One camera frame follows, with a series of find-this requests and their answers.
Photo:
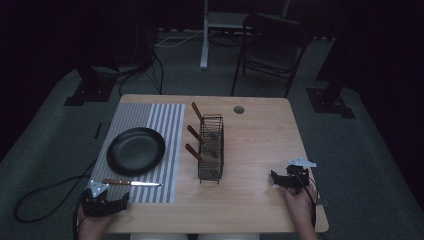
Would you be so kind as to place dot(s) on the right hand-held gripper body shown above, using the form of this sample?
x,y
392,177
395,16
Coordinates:
x,y
296,176

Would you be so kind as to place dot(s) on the black folding chair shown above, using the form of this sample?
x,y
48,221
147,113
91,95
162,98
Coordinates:
x,y
273,50

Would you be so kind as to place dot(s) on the black stand with base plate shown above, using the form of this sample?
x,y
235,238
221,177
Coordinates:
x,y
90,90
328,100

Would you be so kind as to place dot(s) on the grey striped placemat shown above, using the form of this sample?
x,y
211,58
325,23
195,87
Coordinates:
x,y
166,133

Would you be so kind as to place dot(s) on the person's right hand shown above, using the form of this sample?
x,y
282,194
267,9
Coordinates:
x,y
300,206

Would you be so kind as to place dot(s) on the person's left hand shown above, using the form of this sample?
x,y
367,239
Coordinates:
x,y
93,226

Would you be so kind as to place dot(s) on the black round plate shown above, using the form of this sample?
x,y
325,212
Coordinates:
x,y
136,151

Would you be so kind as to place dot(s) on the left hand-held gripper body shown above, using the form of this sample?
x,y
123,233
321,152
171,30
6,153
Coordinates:
x,y
95,203

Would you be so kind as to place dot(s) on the grey table grommet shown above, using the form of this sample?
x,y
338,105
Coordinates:
x,y
239,110

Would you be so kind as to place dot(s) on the white metal stand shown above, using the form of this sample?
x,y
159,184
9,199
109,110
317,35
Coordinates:
x,y
205,40

